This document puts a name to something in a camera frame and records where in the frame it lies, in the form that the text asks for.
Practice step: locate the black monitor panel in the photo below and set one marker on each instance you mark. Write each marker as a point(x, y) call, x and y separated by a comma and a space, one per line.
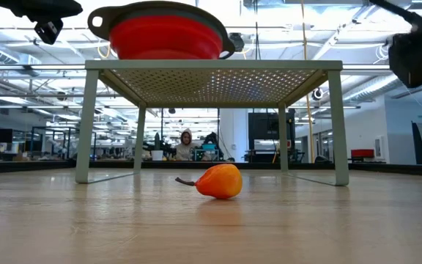
point(266, 126)

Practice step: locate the person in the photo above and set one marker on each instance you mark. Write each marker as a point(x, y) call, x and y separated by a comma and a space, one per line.
point(186, 144)

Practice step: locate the small red box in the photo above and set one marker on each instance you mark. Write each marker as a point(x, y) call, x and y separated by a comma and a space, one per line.
point(362, 153)

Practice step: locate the yellow orange toy pear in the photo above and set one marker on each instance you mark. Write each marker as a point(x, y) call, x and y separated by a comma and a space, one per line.
point(220, 181)

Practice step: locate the teal box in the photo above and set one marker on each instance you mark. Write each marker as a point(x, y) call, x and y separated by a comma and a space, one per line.
point(208, 146)

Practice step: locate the pale green perforated metal shelf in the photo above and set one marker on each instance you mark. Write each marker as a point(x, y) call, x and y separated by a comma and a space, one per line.
point(214, 65)

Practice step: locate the black workstation frame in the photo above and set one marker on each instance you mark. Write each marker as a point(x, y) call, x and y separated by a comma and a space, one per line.
point(50, 127)

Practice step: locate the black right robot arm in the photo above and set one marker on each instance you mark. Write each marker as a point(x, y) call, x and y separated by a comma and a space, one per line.
point(398, 10)

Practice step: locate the red collapsible bowl grey rim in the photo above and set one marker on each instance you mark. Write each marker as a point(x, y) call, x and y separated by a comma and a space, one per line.
point(167, 36)

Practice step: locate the white bucket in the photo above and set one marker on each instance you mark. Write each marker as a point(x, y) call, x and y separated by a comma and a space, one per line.
point(157, 155)

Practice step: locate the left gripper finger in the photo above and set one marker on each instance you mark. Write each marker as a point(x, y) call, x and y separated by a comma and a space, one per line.
point(66, 14)
point(64, 4)

